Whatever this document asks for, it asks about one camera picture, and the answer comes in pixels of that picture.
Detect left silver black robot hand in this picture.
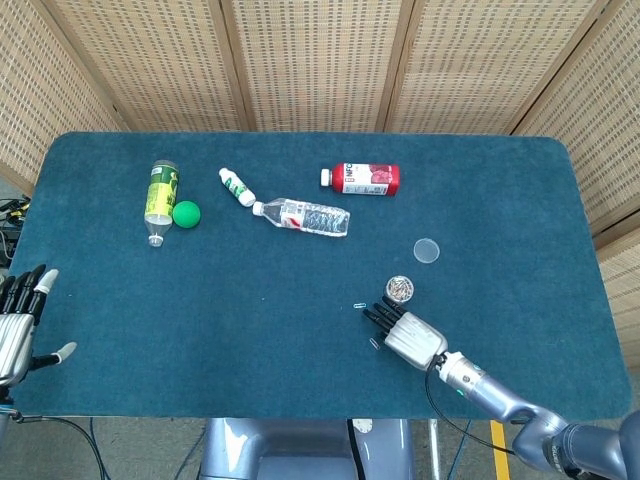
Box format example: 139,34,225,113
0,264,79,389

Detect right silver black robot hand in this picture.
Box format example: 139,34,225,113
362,295,450,372

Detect blue-grey robot torso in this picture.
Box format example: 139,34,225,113
198,417,415,480

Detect clear water bottle red label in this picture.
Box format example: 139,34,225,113
252,197,351,239

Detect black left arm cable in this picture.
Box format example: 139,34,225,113
12,413,109,480

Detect green foam ball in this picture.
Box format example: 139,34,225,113
172,200,202,230

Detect green label plastic bottle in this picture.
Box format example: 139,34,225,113
143,159,180,249

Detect small white bottle green label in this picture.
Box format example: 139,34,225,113
218,167,257,208

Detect floor cable bundle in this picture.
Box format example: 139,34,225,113
0,197,31,266

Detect red juice bottle white cap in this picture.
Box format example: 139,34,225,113
320,162,401,197

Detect clear jar of paperclips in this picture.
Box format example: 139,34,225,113
384,275,416,305

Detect blue floor cable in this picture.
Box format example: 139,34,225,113
88,418,109,480

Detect clear round plastic lid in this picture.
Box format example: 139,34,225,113
413,237,441,264

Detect woven wooden folding screen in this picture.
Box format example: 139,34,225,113
0,0,640,361

